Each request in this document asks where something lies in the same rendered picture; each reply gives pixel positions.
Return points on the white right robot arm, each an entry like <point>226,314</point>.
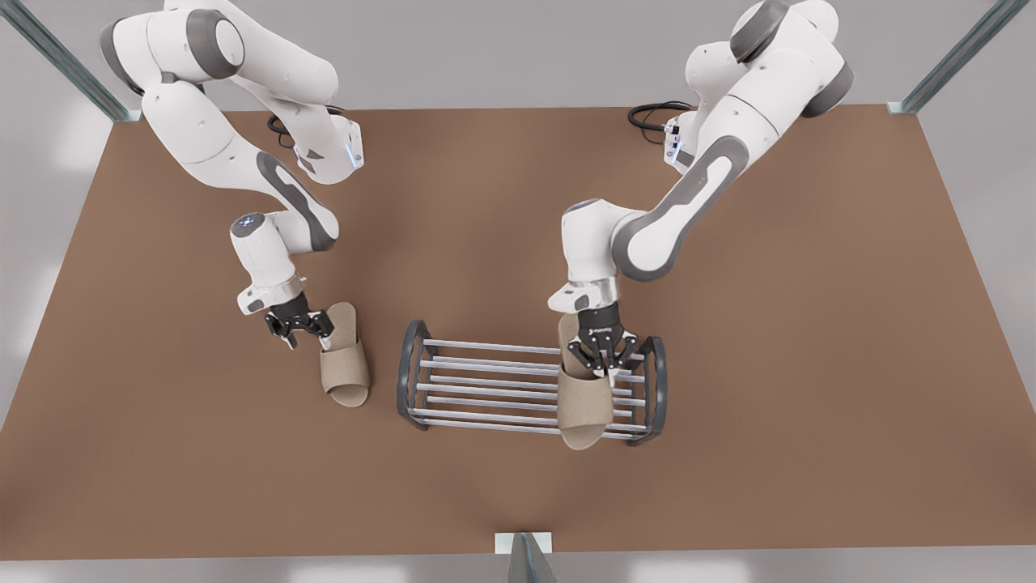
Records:
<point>202,138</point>

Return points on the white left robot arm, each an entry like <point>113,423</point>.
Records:
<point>728,105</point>

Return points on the silver frame post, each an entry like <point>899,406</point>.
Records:
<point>524,557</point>
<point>959,57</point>
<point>65,61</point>

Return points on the beige slipper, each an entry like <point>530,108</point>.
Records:
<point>345,356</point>
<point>583,405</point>

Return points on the grey metal shoe rack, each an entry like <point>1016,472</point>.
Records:
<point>486,389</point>

